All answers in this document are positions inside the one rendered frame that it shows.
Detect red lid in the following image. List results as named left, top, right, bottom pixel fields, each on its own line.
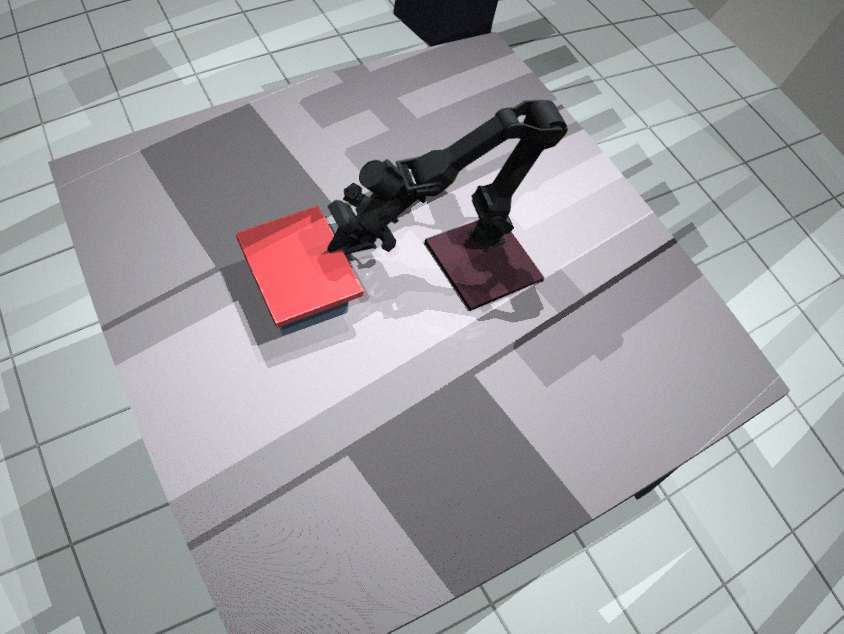
left=236, top=206, right=364, bottom=328

